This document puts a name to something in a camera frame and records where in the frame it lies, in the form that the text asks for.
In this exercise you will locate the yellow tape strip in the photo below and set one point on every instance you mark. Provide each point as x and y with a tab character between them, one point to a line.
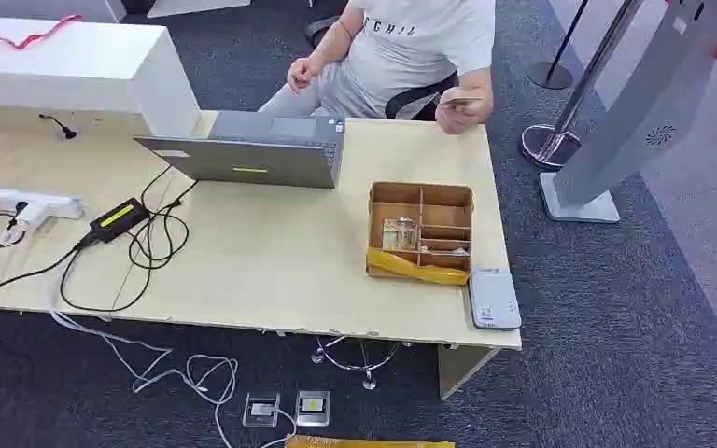
414	267

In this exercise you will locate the wooden card box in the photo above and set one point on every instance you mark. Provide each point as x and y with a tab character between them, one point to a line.
439	213

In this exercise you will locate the pale wooden desk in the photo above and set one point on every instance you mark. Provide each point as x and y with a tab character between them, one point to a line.
272	260

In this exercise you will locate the grey laptop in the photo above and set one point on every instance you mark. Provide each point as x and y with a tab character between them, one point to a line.
259	151

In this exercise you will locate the chrome stool base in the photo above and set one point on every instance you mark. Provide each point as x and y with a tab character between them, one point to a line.
358	362

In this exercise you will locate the grey card reader device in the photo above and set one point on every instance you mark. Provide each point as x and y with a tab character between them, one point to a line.
493	298

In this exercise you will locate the person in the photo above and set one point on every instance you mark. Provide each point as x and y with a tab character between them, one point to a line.
408	56

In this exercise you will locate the floor socket with yellow label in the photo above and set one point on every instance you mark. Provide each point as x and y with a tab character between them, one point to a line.
313	407

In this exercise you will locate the floor socket with plug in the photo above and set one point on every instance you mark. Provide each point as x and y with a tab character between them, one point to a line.
261	409

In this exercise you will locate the yellow object at floor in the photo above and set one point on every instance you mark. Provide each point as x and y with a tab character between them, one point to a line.
365	442

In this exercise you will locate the black power adapter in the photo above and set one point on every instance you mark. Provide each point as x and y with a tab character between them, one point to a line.
118	219

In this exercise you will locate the grey kiosk stand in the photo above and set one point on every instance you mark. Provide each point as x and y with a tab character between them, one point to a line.
637	111

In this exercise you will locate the white counter block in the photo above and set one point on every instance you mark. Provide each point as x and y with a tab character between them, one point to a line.
86	62

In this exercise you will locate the white power strip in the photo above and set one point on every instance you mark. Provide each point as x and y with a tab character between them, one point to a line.
24	204

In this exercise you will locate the chrome stanchion post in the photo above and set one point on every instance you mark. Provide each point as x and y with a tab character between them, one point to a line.
572	93

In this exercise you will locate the black stanchion post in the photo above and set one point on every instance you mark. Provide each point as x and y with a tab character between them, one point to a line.
556	62

